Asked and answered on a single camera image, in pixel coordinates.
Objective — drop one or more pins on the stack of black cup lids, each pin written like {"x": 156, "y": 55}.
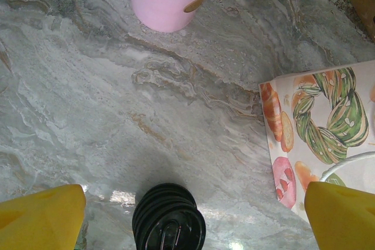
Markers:
{"x": 168, "y": 220}

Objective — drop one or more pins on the printed paper takeout bag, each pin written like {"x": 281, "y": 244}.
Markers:
{"x": 322, "y": 115}

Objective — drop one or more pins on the pink tin holder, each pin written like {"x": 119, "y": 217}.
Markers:
{"x": 167, "y": 1}

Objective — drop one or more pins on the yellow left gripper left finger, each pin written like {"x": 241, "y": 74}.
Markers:
{"x": 38, "y": 223}

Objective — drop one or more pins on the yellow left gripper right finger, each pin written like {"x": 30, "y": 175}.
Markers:
{"x": 345, "y": 223}

